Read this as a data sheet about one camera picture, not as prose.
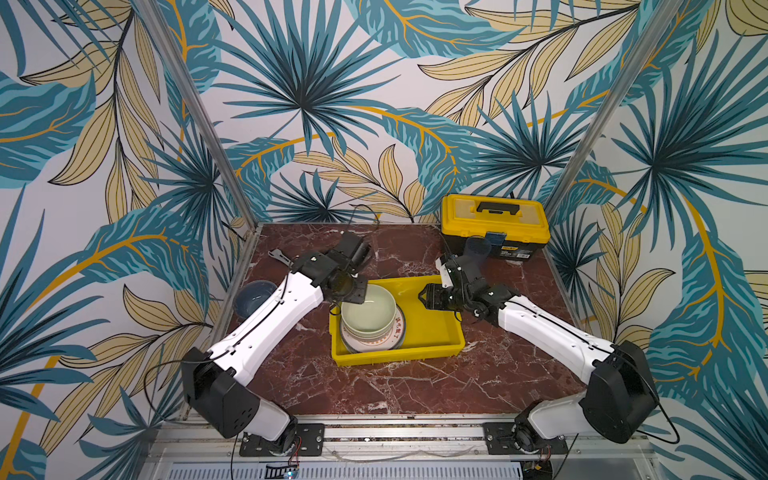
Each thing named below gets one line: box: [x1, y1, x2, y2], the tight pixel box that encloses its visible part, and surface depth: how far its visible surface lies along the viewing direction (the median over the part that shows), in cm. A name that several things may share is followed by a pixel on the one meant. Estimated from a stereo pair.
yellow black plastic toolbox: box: [440, 193, 551, 261], surface depth 102 cm
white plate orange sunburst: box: [340, 303, 406, 353], surface depth 87 cm
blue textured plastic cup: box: [465, 236, 492, 256], surface depth 101 cm
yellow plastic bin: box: [329, 275, 466, 367], surface depth 88 cm
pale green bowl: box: [340, 284, 397, 339], surface depth 87 cm
